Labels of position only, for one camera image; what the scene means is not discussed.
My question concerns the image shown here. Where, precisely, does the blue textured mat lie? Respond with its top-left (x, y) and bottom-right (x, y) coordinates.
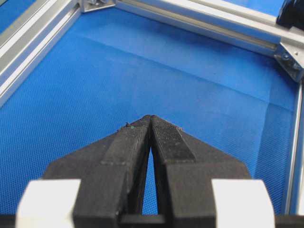
top-left (0, 8), bottom-right (298, 214)

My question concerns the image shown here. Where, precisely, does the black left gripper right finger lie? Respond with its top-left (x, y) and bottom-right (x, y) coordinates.
top-left (151, 115), bottom-right (251, 228)

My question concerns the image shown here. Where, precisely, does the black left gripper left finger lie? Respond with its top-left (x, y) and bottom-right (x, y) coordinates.
top-left (42, 115), bottom-right (151, 228)

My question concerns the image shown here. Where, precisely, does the silver aluminium extrusion frame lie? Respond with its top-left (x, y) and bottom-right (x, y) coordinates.
top-left (0, 0), bottom-right (304, 215)

